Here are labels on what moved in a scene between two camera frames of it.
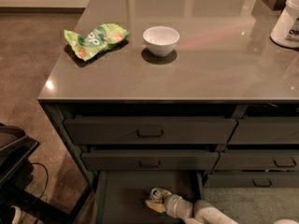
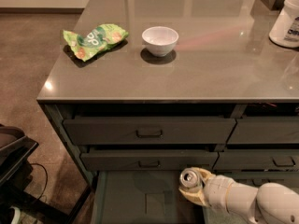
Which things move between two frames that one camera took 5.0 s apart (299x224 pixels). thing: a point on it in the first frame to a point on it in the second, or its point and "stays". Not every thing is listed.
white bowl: [161, 40] stays
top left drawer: [149, 131] stays
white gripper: [173, 203] to [215, 189]
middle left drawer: [149, 161] stays
